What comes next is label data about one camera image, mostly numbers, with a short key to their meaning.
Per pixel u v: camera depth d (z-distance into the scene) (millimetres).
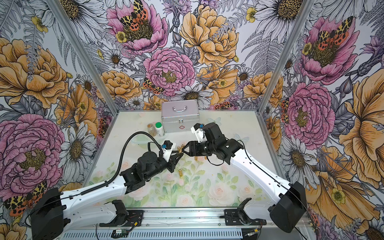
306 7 717
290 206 389
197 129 675
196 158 942
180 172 859
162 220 756
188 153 658
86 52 894
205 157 647
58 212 406
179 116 999
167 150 637
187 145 677
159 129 1020
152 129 1033
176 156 743
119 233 730
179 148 733
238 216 663
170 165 662
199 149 649
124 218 670
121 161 598
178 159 742
